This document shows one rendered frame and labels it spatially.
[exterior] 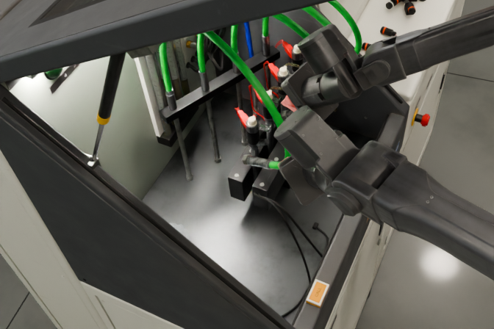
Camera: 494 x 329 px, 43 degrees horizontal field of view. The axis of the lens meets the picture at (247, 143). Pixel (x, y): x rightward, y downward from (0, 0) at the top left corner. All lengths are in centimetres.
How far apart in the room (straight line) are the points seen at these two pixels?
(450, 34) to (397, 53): 8
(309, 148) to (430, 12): 114
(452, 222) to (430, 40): 43
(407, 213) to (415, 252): 180
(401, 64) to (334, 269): 49
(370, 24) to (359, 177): 110
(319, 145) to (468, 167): 202
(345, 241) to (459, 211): 72
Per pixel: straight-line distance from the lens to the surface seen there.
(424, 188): 68
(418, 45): 102
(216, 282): 114
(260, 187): 140
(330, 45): 104
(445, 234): 66
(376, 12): 182
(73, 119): 125
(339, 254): 134
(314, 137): 74
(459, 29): 102
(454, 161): 275
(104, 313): 169
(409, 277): 242
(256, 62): 149
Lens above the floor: 212
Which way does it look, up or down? 51 degrees down
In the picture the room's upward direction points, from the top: 6 degrees counter-clockwise
